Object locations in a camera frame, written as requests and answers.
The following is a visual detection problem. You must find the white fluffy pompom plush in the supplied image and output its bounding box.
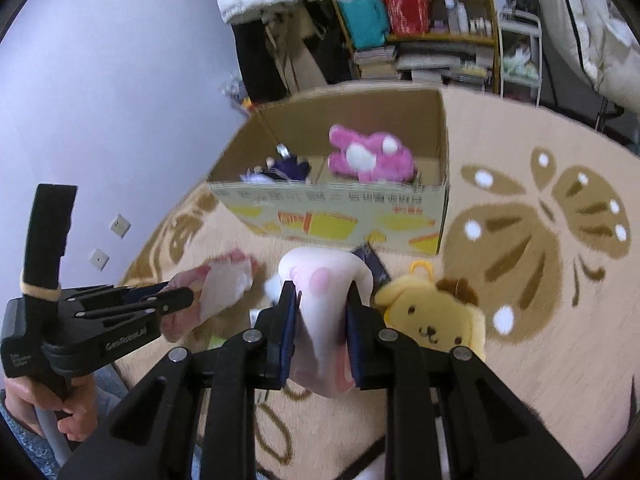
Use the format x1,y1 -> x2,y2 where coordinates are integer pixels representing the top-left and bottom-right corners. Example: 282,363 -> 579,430
264,273 -> 283,304

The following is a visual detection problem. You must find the phone on left gripper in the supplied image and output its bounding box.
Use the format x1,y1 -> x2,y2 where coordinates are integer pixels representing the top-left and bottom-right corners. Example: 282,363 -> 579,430
23,183 -> 77,289

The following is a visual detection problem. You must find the pink white cushion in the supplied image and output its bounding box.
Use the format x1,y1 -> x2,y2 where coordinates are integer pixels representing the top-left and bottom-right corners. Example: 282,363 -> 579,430
278,247 -> 373,398

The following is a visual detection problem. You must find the teal bag on shelf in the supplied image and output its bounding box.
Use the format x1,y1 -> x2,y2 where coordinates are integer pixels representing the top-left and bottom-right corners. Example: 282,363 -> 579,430
336,0 -> 390,50

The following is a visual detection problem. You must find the person's left hand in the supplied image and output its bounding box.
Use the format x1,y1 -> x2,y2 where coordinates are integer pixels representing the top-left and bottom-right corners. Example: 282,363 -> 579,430
4,375 -> 98,442

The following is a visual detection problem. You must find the dark purple plush doll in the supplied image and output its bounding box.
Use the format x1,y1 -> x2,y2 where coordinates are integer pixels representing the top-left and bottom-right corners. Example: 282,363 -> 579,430
240,144 -> 311,184

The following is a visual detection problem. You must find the pink white plush toy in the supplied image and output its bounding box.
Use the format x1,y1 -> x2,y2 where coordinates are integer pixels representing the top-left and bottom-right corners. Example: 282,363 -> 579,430
326,125 -> 416,183

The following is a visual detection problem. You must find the cream bedding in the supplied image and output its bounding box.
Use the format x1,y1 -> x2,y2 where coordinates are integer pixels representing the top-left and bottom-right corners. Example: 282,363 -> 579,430
538,0 -> 639,114

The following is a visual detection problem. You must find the pink bagged soft item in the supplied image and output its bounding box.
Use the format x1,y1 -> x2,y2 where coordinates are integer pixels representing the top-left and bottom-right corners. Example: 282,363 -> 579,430
160,249 -> 259,342

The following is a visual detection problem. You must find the wall socket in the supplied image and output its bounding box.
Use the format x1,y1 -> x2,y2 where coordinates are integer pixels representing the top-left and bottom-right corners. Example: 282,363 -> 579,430
110,214 -> 131,238
89,248 -> 110,271

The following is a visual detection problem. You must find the yellow dog plush toy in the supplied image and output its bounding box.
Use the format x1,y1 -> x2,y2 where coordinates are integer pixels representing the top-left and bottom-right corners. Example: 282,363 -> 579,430
373,260 -> 486,360

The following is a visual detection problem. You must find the black Face tissue pack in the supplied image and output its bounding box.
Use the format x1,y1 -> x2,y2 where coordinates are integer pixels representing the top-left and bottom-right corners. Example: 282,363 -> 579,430
352,242 -> 392,289

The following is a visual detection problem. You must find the open cardboard box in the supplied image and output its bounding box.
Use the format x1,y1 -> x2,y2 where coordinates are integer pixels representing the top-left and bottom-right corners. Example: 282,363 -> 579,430
208,82 -> 449,256

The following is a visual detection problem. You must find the green tissue packet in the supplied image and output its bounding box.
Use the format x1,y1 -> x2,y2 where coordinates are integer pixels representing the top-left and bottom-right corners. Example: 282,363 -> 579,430
207,336 -> 226,350

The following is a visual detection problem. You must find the upper wall socket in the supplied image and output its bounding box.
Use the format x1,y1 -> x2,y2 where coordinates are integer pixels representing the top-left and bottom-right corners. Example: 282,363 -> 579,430
110,214 -> 131,238

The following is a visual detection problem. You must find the red bag on shelf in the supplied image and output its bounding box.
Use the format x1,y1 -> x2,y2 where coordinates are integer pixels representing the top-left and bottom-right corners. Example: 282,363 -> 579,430
382,0 -> 432,37

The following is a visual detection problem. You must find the wooden shelf unit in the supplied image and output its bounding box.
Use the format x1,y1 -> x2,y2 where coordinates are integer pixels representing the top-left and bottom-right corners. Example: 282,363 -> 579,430
332,0 -> 500,92

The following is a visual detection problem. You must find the lower wall socket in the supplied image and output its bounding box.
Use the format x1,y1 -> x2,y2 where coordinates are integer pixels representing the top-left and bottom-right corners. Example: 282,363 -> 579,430
89,248 -> 110,271

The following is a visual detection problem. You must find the white product tag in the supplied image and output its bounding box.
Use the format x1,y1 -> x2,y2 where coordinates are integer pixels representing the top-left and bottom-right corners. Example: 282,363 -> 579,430
248,309 -> 262,328

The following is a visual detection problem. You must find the white rolling cart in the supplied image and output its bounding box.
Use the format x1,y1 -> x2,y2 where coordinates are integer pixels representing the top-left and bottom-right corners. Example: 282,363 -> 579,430
497,8 -> 544,106

